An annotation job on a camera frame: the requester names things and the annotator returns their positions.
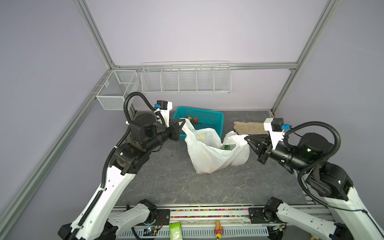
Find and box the white plastic bag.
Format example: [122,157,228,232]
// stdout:
[182,119,250,174]

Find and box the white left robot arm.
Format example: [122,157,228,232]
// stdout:
[58,92,186,240]

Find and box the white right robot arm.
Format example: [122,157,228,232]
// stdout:
[245,118,384,240]

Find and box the yellow work glove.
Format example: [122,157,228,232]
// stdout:
[233,122,268,135]

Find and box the teal plastic basket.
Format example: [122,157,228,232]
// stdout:
[173,107,224,138]

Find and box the small orange toy figure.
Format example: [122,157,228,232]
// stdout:
[215,221,224,240]

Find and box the green packet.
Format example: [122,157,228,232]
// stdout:
[169,223,183,240]

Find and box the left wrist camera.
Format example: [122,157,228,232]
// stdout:
[155,100,173,127]

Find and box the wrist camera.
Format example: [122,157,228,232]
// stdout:
[264,118,291,150]
[155,100,173,127]

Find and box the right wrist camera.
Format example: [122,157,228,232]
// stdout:
[264,118,291,150]

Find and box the white wire wall shelf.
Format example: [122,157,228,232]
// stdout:
[141,61,232,94]

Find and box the white wire mesh box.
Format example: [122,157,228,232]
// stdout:
[96,70,140,111]

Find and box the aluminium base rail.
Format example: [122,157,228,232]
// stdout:
[78,204,346,240]

